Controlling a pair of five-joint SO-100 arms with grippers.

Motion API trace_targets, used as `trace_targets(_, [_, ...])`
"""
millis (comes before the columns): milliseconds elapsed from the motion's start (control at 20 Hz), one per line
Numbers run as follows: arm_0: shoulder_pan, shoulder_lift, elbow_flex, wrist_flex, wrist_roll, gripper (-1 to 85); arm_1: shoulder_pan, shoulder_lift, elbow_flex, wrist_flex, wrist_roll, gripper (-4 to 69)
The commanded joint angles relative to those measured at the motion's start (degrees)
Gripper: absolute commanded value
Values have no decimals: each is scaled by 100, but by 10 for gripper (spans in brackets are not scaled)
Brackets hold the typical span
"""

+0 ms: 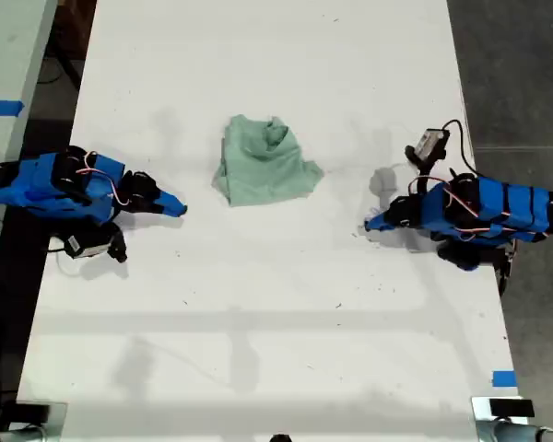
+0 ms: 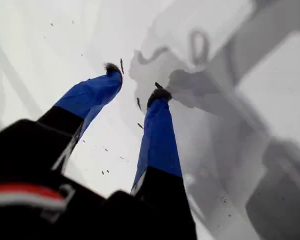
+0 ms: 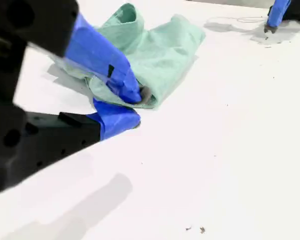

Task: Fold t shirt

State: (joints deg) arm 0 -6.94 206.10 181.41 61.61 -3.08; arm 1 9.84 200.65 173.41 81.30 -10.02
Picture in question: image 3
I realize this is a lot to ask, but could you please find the pale green T-shirt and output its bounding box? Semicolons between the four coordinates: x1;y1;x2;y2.
61;2;207;110

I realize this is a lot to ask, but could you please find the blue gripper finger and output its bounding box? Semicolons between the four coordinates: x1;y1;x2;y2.
263;0;292;35
27;0;154;104
27;97;142;177

